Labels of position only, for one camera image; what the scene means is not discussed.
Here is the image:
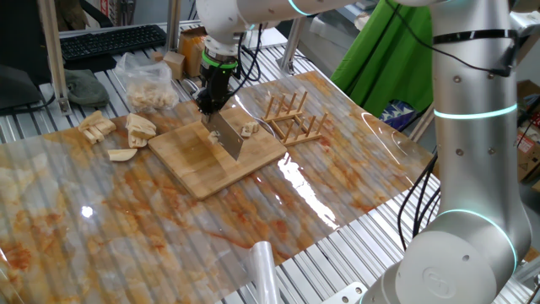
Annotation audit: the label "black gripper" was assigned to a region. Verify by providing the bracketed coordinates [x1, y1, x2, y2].
[194, 66, 236, 117]

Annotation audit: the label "steel cleaver knife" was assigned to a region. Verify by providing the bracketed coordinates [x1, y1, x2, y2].
[183, 78, 246, 161]

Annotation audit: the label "thin cut lotus slices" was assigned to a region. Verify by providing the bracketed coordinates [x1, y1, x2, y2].
[240, 121, 261, 138]

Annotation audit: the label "plastic bag of lotus pieces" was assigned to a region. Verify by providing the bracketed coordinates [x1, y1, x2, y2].
[114, 52, 181, 113]

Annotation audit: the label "cut lotus root piece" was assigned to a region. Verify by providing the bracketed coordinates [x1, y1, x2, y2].
[82, 126, 105, 145]
[127, 133, 148, 149]
[125, 112, 157, 133]
[94, 118, 117, 136]
[127, 126, 156, 141]
[78, 110, 105, 131]

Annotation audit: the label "flat lotus root slice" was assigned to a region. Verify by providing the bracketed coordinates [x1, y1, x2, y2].
[107, 148, 138, 163]

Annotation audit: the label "wooden block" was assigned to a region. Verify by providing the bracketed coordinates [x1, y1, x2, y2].
[162, 50, 186, 81]

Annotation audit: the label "taped cardboard box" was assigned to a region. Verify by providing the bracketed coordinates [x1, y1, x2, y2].
[177, 25, 208, 79]

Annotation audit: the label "metal bowl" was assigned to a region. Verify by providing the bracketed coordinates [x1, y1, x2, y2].
[252, 117, 275, 136]

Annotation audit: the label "bamboo cutting board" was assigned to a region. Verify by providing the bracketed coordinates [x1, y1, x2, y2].
[147, 105, 288, 202]

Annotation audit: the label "wooden peg rack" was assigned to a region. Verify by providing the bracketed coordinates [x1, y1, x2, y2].
[261, 90, 329, 147]

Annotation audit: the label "black keyboard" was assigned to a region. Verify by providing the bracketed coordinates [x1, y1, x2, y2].
[59, 24, 167, 62]

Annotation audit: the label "grey green cloth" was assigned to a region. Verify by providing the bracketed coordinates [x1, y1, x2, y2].
[62, 68, 111, 108]

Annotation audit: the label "marble pattern plastic sheet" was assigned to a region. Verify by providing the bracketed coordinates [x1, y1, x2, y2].
[0, 69, 440, 304]

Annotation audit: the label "clear plastic wrap roll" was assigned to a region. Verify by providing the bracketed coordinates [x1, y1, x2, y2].
[246, 240, 283, 304]

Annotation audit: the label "blue white patterned item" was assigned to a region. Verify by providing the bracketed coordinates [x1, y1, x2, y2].
[378, 99, 418, 131]

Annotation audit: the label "cardboard box with red label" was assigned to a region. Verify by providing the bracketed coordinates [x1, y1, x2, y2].
[516, 128, 540, 183]

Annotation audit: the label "black camera cable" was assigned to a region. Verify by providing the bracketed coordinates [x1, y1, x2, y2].
[227, 23, 265, 96]

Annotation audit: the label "aluminium frame post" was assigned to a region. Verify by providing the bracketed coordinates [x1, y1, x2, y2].
[36, 0, 73, 117]
[165, 0, 183, 54]
[277, 16, 307, 76]
[408, 100, 435, 143]

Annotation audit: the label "black power cable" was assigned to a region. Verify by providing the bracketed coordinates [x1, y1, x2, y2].
[397, 151, 442, 252]

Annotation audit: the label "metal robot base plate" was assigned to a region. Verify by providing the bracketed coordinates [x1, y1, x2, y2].
[320, 281, 369, 304]

